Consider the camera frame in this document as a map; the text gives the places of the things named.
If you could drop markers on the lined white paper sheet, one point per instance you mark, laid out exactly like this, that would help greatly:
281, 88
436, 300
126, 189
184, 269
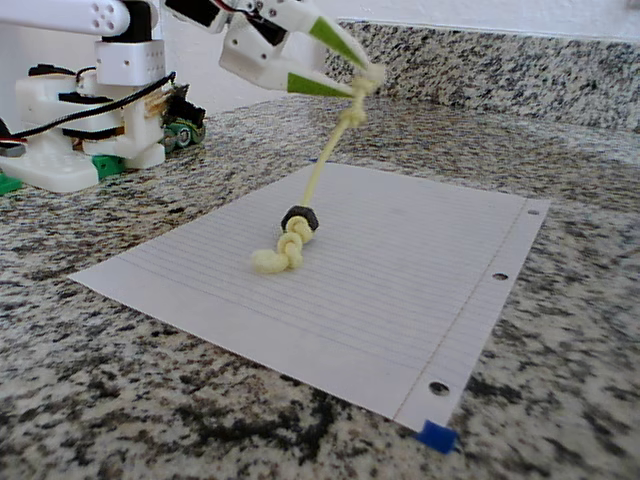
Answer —
350, 310

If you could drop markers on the black hex nut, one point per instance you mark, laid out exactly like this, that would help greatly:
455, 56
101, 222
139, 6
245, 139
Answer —
311, 220

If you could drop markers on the blue tape piece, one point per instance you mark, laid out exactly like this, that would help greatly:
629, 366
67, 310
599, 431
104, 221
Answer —
437, 436

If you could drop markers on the speckled granite backsplash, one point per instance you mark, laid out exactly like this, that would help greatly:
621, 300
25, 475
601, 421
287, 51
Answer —
500, 70

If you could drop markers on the black circuit board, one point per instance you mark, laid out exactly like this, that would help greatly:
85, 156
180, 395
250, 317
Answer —
182, 107

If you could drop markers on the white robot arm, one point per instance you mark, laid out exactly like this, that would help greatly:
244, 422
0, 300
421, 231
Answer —
130, 62

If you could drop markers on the green round roll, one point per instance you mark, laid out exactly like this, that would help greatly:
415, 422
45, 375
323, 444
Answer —
181, 137

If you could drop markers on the green plastic base clamp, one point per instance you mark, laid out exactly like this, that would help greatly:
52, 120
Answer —
107, 167
7, 185

